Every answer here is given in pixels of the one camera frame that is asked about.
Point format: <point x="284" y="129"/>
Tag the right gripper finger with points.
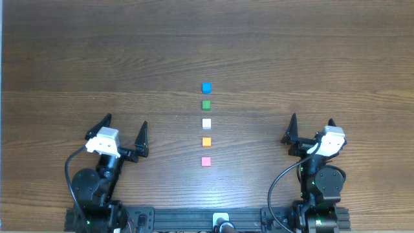
<point x="292" y="132"/>
<point x="331" y="123"/>

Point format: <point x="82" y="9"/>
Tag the orange cube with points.
<point x="206" y="142"/>

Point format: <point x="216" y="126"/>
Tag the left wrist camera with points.
<point x="105" y="140"/>

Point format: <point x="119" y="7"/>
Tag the blue cube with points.
<point x="206" y="88"/>

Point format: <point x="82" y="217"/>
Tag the mounting rail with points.
<point x="187" y="220"/>

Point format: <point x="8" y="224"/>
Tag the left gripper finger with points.
<point x="103" y="122"/>
<point x="142" y="142"/>

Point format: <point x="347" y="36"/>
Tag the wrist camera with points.
<point x="330" y="140"/>
<point x="105" y="140"/>

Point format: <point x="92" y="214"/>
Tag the pink cube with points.
<point x="206" y="161"/>

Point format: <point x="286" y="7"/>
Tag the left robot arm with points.
<point x="85" y="186"/>

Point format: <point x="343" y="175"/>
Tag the green cube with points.
<point x="206" y="105"/>

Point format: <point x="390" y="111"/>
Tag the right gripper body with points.
<point x="299" y="147"/>

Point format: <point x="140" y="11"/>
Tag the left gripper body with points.
<point x="129" y="154"/>

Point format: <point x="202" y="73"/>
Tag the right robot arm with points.
<point x="326" y="184"/>

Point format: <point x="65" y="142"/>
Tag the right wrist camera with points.
<point x="330" y="140"/>

